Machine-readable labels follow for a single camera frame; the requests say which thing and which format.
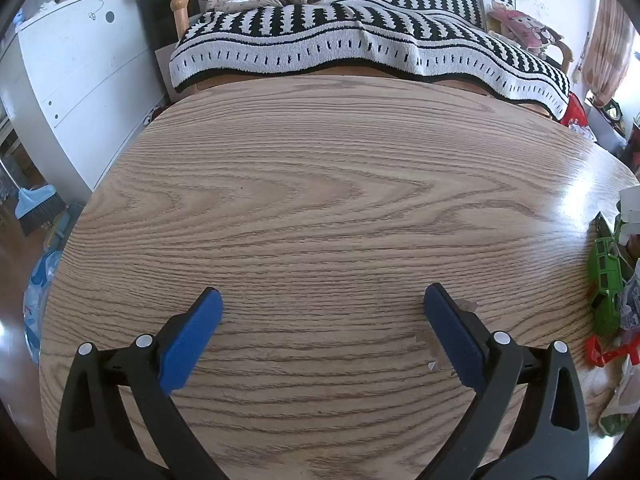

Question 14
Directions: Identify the crumpled blue white wrapper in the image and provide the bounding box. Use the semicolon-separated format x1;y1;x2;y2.
617;260;640;331

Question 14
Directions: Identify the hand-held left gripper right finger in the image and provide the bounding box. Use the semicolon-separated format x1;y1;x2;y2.
417;282;591;480

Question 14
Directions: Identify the white cabinet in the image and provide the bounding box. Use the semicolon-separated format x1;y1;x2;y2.
0;0;168;193

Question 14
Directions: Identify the green toy car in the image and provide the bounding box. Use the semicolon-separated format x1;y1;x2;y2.
587;237;626;336

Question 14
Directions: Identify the wooden frame sofa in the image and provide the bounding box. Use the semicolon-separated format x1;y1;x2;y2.
170;0;575;121

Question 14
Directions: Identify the red plastic piece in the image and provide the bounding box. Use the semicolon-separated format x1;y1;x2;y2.
585;335;632;368

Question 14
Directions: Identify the blue broom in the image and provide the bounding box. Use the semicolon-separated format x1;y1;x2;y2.
14;185;66;236

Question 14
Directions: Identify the white green snack wrapper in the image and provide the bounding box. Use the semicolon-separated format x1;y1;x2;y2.
597;360;638;436

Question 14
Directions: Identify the black cabinet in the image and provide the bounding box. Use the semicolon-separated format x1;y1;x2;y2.
134;0;198;68

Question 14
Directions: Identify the pink curtain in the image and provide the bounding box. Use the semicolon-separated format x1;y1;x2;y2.
582;0;636;106

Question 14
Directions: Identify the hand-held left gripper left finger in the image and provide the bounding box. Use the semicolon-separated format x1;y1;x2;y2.
56;287;236;480

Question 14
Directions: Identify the black white striped blanket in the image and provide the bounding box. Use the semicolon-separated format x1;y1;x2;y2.
169;0;571;121

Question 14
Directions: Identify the red bag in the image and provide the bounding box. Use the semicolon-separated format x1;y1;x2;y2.
559;92;591;128

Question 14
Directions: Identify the cardboard box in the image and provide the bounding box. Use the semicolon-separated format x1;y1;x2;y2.
154;42;186;103

